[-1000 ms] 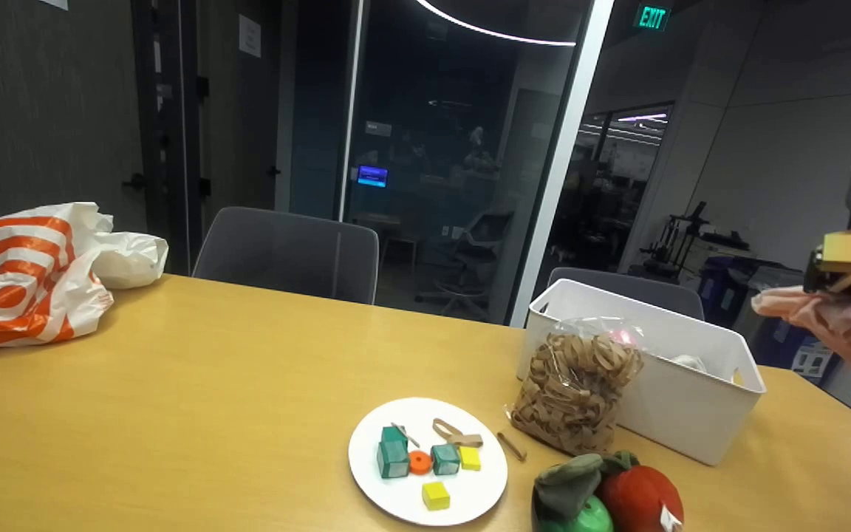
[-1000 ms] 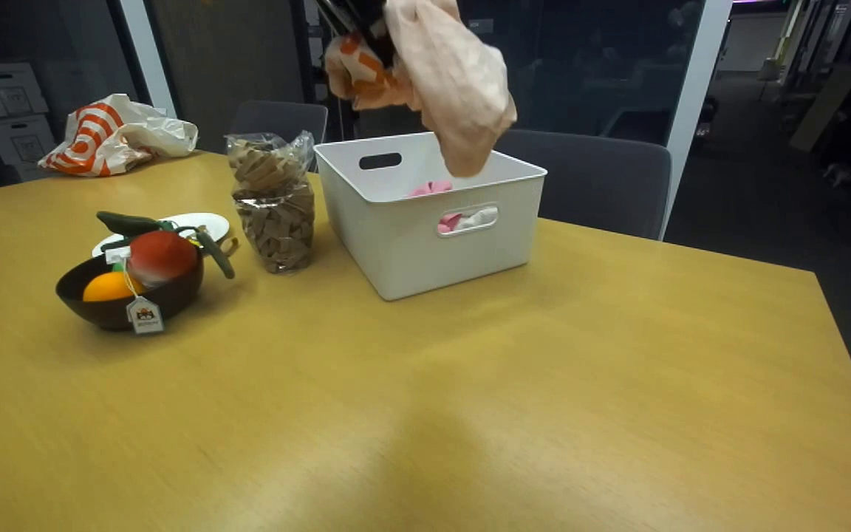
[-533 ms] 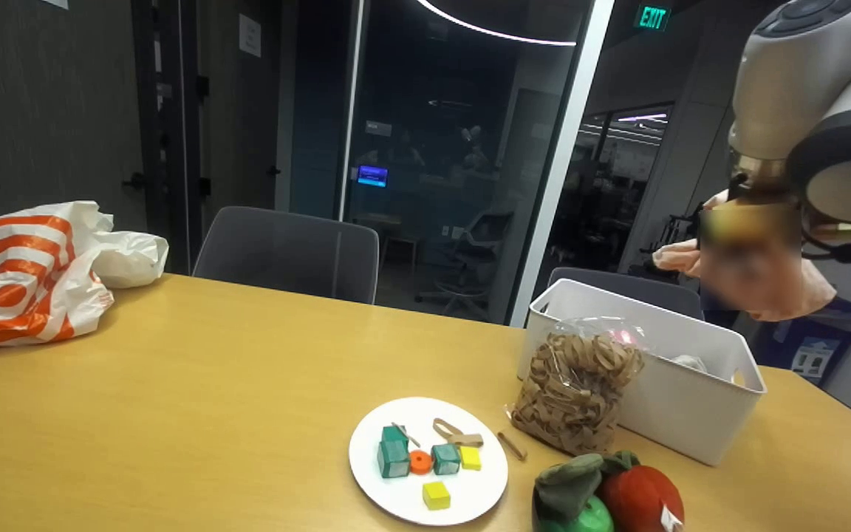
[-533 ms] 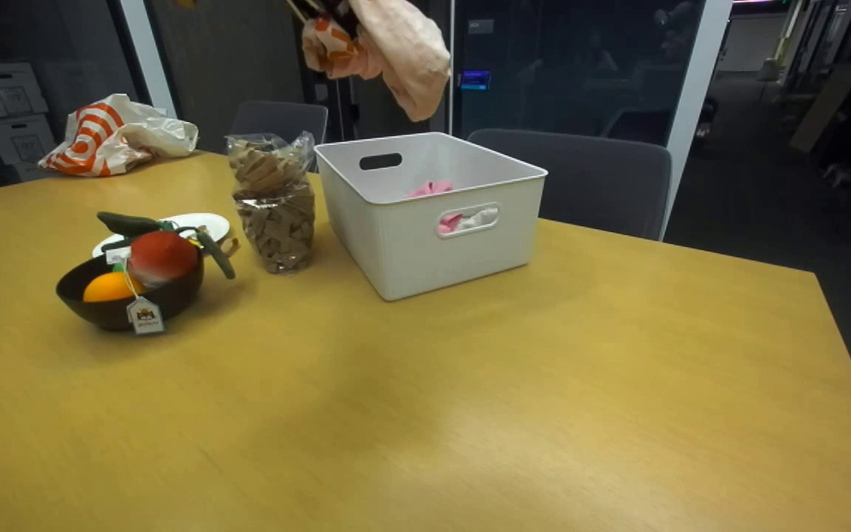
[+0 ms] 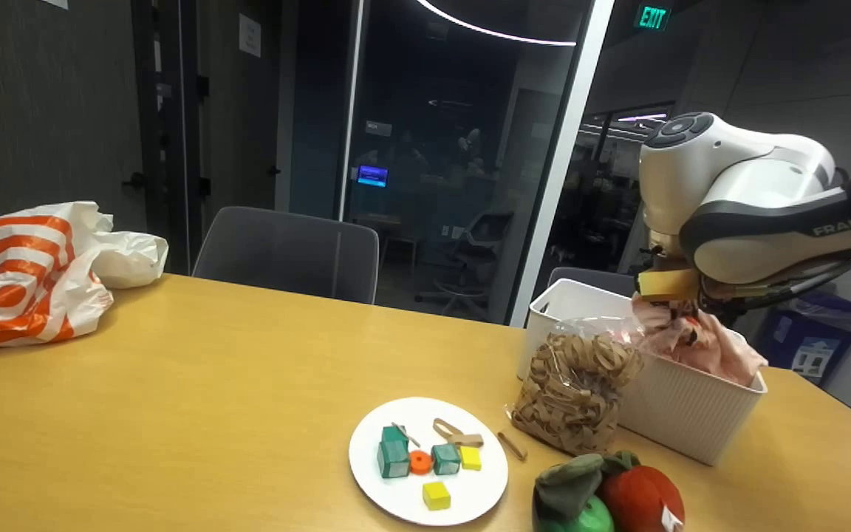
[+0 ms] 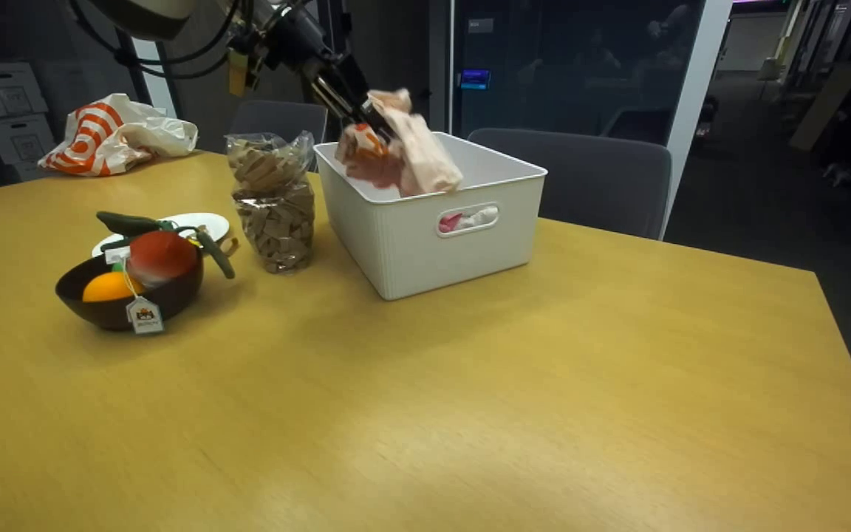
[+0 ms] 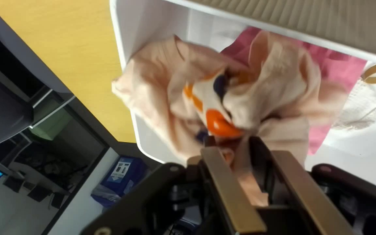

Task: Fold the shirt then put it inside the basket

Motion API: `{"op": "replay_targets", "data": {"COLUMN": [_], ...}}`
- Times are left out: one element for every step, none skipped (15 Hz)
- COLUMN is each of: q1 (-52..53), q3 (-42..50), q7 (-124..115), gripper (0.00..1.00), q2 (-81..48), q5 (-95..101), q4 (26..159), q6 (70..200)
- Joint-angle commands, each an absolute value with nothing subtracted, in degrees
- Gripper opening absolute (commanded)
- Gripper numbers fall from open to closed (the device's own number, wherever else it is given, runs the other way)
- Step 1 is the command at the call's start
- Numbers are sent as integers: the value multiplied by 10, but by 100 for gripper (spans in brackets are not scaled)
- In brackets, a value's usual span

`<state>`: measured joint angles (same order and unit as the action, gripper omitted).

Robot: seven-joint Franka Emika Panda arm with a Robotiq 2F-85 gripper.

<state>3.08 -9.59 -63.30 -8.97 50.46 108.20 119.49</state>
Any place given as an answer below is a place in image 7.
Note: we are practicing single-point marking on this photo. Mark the black tan gripper left finger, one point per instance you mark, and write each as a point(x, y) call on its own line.
point(231, 196)

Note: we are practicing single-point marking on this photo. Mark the blue cardboard box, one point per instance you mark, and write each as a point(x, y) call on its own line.
point(120, 174)

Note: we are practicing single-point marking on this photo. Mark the white plastic basket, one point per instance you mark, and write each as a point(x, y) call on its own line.
point(371, 148)

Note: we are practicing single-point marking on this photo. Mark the black tan gripper right finger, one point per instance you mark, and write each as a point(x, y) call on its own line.
point(300, 191)

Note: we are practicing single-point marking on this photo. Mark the bright pink cloth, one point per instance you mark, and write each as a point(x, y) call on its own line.
point(340, 70)

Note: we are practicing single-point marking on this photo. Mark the peach pink shirt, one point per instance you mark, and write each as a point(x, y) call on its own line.
point(162, 83)

